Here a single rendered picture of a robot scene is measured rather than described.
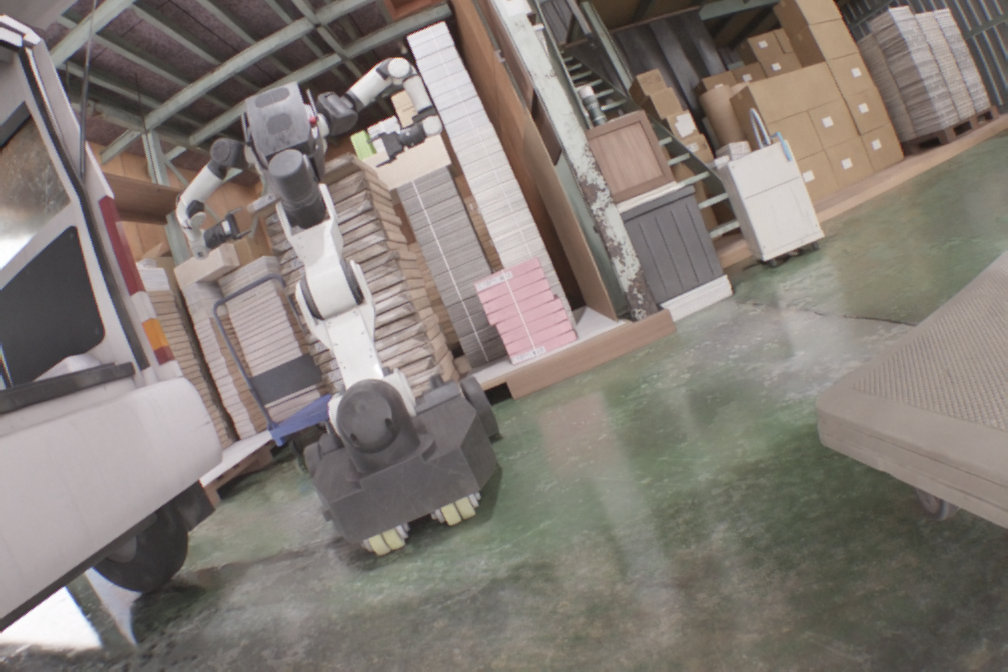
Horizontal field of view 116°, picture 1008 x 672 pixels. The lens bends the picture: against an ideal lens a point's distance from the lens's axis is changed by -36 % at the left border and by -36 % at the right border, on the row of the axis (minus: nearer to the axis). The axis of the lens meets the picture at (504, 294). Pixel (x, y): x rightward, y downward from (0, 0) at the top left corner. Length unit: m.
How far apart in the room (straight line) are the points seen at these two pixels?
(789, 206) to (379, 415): 1.98
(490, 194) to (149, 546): 1.99
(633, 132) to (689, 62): 4.44
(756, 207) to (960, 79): 3.49
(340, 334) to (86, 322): 0.75
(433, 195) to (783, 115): 2.81
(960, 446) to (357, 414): 0.93
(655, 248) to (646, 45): 4.62
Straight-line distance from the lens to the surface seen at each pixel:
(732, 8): 7.65
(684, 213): 2.14
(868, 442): 0.52
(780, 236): 2.41
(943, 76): 5.18
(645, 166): 2.13
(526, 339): 2.01
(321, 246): 1.51
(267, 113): 1.78
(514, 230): 2.37
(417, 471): 1.02
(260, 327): 3.77
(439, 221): 2.39
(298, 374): 2.47
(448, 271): 2.37
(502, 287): 1.99
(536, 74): 2.08
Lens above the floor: 0.45
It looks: 2 degrees down
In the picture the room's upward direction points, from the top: 23 degrees counter-clockwise
